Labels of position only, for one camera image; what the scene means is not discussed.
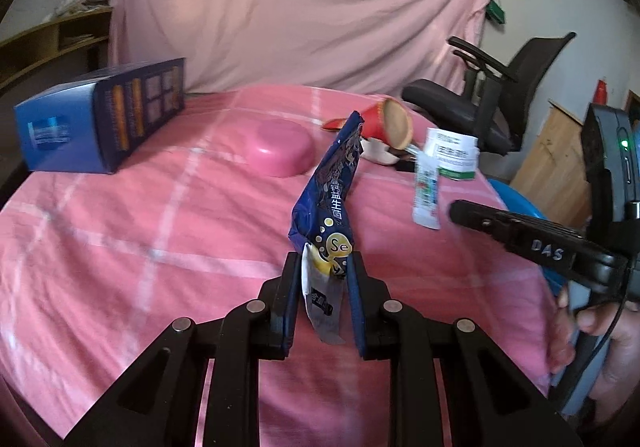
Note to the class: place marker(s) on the white medicine bottle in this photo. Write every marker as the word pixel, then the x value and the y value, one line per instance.
pixel 456 154

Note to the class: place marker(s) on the white medicine sachet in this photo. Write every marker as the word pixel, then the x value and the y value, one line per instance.
pixel 425 204

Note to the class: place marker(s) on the red hanging ornament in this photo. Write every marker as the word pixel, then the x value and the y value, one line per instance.
pixel 600 96

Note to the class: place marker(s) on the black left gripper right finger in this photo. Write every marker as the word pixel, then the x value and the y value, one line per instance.
pixel 450 384

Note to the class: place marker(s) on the person's right hand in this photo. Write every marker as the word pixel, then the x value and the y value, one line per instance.
pixel 619 376

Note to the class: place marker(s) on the wooden cabinet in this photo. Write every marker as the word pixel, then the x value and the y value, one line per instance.
pixel 552 176

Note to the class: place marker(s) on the white plastic tray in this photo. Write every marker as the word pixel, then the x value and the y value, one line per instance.
pixel 377 152

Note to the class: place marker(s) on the blue plastic bucket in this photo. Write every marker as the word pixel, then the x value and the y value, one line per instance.
pixel 523 216

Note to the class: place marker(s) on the pink checked tablecloth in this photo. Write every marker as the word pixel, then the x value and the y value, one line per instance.
pixel 94 267

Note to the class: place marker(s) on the black office chair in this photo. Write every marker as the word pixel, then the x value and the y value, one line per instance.
pixel 494 105

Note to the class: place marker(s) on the blue cardboard box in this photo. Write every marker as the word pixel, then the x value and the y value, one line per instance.
pixel 94 123

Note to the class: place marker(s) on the pink hanging sheet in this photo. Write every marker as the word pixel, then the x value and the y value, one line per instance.
pixel 361 46

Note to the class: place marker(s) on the blue snack wrapper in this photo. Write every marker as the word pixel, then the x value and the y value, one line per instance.
pixel 321 233

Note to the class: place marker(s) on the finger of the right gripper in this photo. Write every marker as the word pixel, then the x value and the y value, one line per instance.
pixel 561 242

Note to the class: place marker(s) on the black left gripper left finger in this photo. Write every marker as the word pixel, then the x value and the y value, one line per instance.
pixel 198 380

